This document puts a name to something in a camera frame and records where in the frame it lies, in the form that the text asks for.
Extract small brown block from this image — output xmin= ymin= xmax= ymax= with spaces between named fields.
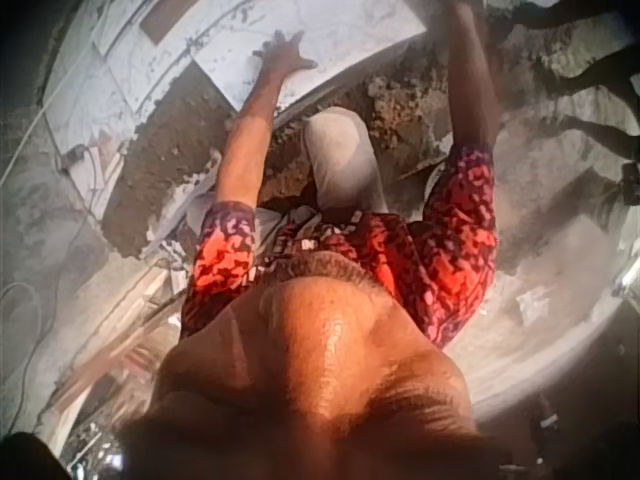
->
xmin=139 ymin=6 xmax=175 ymax=40

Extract laid white marble tiles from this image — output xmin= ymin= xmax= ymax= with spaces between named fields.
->
xmin=43 ymin=0 xmax=281 ymax=169

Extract person's right hand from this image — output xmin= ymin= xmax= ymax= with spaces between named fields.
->
xmin=432 ymin=0 xmax=482 ymax=23

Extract white cable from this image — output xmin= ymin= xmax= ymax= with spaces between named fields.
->
xmin=0 ymin=73 xmax=126 ymax=236

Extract person's left hand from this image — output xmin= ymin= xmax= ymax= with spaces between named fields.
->
xmin=251 ymin=29 xmax=319 ymax=79

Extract black device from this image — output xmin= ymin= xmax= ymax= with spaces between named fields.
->
xmin=618 ymin=162 xmax=640 ymax=207

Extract brown mortar bed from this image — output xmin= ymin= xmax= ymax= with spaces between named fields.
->
xmin=98 ymin=63 xmax=454 ymax=242

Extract person's legs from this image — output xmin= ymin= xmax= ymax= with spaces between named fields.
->
xmin=188 ymin=106 xmax=392 ymax=242

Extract large white marble tile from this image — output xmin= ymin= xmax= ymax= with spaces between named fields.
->
xmin=191 ymin=0 xmax=428 ymax=111

